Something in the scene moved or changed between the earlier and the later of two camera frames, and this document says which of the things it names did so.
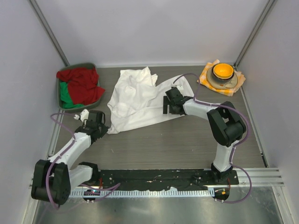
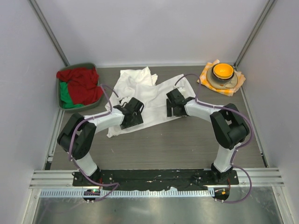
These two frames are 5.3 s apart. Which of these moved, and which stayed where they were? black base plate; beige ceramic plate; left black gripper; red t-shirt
Moved: left black gripper
Stayed: black base plate; beige ceramic plate; red t-shirt
